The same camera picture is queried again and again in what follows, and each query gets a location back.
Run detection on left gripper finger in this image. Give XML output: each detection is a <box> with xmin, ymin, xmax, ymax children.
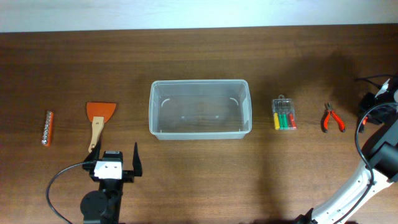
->
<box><xmin>132</xmin><ymin>142</ymin><xmax>143</xmax><ymax>177</ymax></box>
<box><xmin>84</xmin><ymin>140</ymin><xmax>101</xmax><ymax>162</ymax></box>

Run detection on small red-handled pliers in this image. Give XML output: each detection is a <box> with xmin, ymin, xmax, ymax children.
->
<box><xmin>321</xmin><ymin>103</ymin><xmax>346</xmax><ymax>133</ymax></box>

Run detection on clear screwdriver set case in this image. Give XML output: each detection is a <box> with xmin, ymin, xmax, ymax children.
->
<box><xmin>272</xmin><ymin>95</ymin><xmax>297</xmax><ymax>131</ymax></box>

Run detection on orange-black long nose pliers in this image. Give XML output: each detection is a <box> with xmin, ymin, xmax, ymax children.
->
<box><xmin>358</xmin><ymin>116</ymin><xmax>368</xmax><ymax>133</ymax></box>

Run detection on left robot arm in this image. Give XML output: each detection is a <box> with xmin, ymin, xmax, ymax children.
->
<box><xmin>80</xmin><ymin>142</ymin><xmax>142</xmax><ymax>224</ymax></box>

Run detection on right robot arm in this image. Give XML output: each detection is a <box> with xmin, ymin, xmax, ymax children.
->
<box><xmin>294</xmin><ymin>114</ymin><xmax>397</xmax><ymax>224</ymax></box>

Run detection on clear plastic container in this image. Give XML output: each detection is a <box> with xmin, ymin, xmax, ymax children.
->
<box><xmin>149</xmin><ymin>79</ymin><xmax>252</xmax><ymax>141</ymax></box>

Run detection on orange socket bit holder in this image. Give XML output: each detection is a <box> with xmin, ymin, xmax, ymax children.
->
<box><xmin>41</xmin><ymin>111</ymin><xmax>54</xmax><ymax>147</ymax></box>

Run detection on left black cable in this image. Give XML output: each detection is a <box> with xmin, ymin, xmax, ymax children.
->
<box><xmin>45</xmin><ymin>161</ymin><xmax>96</xmax><ymax>224</ymax></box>

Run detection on black cable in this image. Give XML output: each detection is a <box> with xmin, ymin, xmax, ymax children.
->
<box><xmin>45</xmin><ymin>161</ymin><xmax>96</xmax><ymax>224</ymax></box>
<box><xmin>340</xmin><ymin>73</ymin><xmax>398</xmax><ymax>224</ymax></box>

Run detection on orange scraper wooden handle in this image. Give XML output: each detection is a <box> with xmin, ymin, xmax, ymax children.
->
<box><xmin>86</xmin><ymin>102</ymin><xmax>116</xmax><ymax>152</ymax></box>

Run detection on right black cable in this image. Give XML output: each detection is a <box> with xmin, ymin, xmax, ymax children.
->
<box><xmin>340</xmin><ymin>73</ymin><xmax>398</xmax><ymax>224</ymax></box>

